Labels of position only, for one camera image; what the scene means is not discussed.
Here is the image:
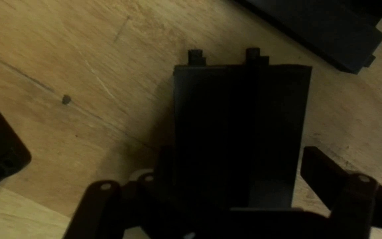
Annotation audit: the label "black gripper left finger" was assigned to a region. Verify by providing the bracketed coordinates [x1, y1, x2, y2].
[62, 172, 230, 239]

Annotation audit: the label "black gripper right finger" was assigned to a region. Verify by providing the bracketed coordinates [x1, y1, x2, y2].
[300, 146, 382, 239]

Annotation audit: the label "black rail block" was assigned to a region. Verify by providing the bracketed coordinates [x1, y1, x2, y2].
[235, 0, 382, 73]
[173, 48, 311, 210]

